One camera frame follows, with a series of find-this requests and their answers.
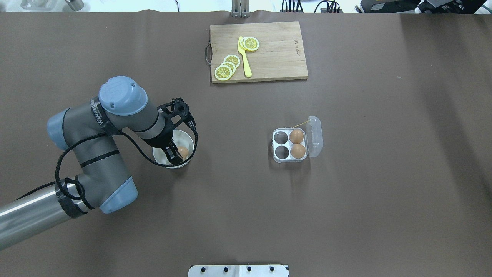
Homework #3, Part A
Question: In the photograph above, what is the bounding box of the wooden cutting board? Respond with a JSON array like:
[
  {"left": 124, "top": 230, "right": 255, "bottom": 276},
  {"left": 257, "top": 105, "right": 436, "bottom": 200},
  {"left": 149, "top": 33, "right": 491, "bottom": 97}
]
[{"left": 210, "top": 21, "right": 309, "bottom": 84}]

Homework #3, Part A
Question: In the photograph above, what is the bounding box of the lemon slice middle of stack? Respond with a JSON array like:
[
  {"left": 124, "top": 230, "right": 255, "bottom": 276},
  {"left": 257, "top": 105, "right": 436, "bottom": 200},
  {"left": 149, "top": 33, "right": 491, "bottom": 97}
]
[{"left": 221, "top": 61, "right": 236, "bottom": 74}]

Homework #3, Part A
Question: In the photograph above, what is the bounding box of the brown egg from bowl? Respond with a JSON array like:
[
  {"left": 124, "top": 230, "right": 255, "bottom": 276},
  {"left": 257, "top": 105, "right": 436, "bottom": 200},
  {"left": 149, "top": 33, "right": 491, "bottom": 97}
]
[{"left": 178, "top": 146, "right": 189, "bottom": 160}]

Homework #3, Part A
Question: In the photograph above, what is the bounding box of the lemon slice top of stack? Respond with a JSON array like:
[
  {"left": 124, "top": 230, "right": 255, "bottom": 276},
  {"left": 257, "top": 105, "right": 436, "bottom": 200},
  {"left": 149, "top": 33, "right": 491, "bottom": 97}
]
[{"left": 214, "top": 65, "right": 234, "bottom": 81}]

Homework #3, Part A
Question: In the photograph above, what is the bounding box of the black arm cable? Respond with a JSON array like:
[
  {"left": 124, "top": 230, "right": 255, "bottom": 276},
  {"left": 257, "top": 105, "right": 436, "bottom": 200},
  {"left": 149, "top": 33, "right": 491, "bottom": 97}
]
[{"left": 55, "top": 123, "right": 198, "bottom": 210}]

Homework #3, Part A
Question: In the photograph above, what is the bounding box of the yellow plastic knife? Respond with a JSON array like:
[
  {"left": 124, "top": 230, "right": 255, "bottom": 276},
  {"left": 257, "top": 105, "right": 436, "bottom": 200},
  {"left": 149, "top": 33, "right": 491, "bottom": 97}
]
[{"left": 237, "top": 36, "right": 253, "bottom": 78}]

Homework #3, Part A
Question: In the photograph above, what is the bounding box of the clear plastic egg box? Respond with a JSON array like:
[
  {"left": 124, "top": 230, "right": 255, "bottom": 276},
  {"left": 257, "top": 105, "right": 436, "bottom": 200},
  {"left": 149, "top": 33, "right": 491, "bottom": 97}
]
[{"left": 271, "top": 116, "right": 324, "bottom": 163}]

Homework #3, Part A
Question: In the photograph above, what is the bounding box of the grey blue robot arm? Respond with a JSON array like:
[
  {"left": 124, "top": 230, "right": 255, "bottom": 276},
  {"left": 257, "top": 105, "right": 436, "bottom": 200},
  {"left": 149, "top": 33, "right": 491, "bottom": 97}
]
[{"left": 1, "top": 76, "right": 198, "bottom": 249}]

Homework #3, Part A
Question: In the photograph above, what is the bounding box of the brown egg in box rear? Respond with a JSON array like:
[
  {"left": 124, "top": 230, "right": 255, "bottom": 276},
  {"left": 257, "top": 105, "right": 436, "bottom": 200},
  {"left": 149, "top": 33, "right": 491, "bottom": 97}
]
[{"left": 289, "top": 128, "right": 304, "bottom": 144}]

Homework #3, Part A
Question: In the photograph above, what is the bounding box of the brown egg in box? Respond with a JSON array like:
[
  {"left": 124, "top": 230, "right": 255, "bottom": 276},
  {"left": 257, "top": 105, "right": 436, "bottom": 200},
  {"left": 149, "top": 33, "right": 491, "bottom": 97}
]
[
  {"left": 289, "top": 128, "right": 304, "bottom": 144},
  {"left": 290, "top": 144, "right": 306, "bottom": 159}
]

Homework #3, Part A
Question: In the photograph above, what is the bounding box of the brown egg in box front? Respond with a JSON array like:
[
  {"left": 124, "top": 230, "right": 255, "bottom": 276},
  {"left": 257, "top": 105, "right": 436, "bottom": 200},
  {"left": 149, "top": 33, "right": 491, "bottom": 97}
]
[{"left": 290, "top": 144, "right": 306, "bottom": 159}]

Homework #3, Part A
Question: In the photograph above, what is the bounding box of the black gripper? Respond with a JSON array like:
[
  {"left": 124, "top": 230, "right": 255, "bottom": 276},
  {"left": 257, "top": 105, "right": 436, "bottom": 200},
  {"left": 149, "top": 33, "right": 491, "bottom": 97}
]
[{"left": 143, "top": 98, "right": 196, "bottom": 165}]

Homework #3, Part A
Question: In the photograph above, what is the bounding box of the white round bowl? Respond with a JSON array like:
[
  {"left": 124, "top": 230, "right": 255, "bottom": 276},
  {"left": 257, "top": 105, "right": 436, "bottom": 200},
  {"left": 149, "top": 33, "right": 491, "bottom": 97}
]
[{"left": 153, "top": 130, "right": 194, "bottom": 169}]

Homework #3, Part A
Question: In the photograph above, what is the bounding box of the lemon slice under pair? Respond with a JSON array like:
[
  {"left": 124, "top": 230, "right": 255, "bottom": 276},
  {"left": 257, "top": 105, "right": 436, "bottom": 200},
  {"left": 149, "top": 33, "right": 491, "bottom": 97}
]
[{"left": 240, "top": 38, "right": 259, "bottom": 53}]

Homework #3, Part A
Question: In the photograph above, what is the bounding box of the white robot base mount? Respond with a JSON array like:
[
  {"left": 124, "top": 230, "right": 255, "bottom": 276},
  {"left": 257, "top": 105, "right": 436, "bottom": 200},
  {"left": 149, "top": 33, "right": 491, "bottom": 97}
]
[{"left": 188, "top": 264, "right": 290, "bottom": 277}]

